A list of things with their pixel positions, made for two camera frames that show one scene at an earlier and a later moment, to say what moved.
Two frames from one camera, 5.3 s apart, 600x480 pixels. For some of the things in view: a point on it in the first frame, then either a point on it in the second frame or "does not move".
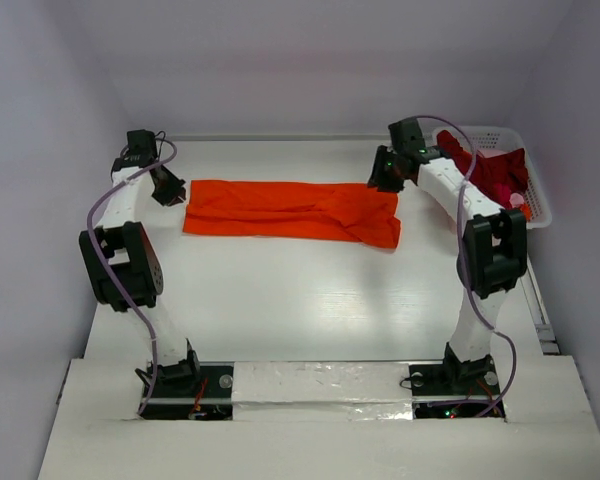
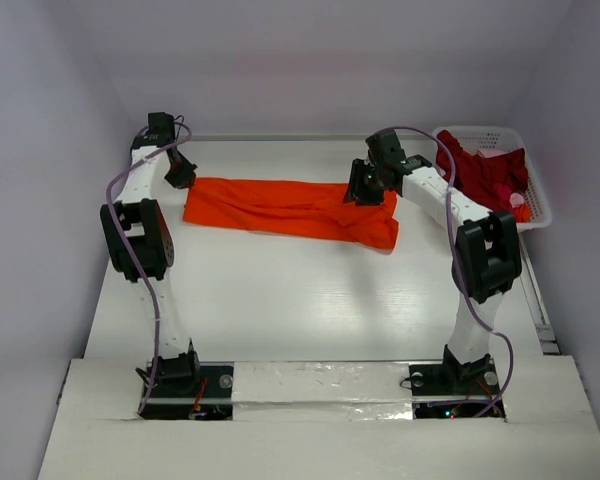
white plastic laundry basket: [481, 138] does not move
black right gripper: [384, 175] to [362, 181]
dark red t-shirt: [499, 175] does not move
